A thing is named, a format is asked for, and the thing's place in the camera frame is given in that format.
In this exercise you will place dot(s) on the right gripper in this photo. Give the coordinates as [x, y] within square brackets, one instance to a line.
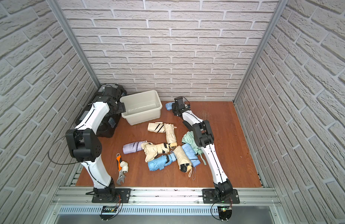
[175, 105]

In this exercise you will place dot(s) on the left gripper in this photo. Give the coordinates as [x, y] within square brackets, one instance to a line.
[118, 106]

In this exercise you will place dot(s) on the white plastic storage box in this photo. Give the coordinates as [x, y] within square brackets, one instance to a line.
[141, 107]

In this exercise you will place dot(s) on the lilac umbrella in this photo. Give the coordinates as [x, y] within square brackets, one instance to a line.
[133, 147]

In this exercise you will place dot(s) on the light blue umbrella front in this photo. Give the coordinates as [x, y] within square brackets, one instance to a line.
[161, 162]

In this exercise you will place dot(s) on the beige umbrella black stripes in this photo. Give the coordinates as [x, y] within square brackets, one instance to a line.
[156, 127]

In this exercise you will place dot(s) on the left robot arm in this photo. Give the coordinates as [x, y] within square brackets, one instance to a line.
[85, 146]

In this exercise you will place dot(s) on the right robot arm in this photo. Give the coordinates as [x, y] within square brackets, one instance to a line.
[204, 139]

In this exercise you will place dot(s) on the mint green umbrella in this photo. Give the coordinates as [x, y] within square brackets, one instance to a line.
[189, 139]

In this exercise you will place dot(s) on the periwinkle blue umbrella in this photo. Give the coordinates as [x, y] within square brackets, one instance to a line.
[190, 153]

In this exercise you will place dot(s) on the black grey toolbox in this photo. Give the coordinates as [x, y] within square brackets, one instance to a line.
[108, 123]

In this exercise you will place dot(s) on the white pipe fitting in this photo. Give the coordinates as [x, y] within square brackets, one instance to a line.
[124, 167]

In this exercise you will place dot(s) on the left circuit board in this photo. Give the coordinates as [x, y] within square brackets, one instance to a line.
[110, 210]

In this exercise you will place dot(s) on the circuit board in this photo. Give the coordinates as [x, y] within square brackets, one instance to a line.
[225, 213]
[110, 210]

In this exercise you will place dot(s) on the right circuit board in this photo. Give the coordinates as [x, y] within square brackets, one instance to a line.
[225, 213]

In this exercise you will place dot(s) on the beige umbrella black handle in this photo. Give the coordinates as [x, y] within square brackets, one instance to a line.
[185, 164]

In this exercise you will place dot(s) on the orange handled wrench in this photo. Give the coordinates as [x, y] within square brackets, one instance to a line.
[121, 176]

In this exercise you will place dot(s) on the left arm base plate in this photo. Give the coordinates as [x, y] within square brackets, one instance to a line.
[110, 195]

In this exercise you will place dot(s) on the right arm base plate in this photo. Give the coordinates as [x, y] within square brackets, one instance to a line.
[210, 196]

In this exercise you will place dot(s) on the aluminium front rail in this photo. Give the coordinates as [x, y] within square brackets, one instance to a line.
[171, 196]

